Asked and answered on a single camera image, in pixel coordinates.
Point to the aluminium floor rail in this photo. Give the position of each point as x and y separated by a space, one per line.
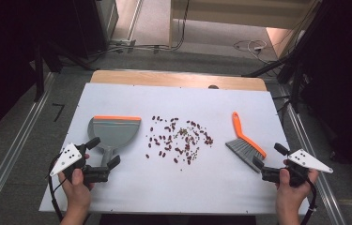
314 162
11 146

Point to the small red beans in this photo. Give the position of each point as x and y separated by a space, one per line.
185 146

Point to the light wooden furniture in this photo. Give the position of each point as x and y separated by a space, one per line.
242 14

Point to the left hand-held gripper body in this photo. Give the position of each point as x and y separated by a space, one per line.
70 156

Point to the orange brush with grey bristles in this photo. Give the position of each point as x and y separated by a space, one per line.
245 146

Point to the grey dustpan with orange edge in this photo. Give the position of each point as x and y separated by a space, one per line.
114 132

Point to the wooden table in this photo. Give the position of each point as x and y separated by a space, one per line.
170 78

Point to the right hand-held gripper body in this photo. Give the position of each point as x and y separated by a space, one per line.
308 161

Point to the black metal stand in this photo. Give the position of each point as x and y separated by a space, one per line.
292 53
39 75

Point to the white table board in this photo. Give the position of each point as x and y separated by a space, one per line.
164 187

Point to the grey cabinet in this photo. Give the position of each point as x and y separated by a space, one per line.
108 18

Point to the person's left hand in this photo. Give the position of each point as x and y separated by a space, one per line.
76 193

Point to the person's right hand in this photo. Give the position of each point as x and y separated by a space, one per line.
289 195

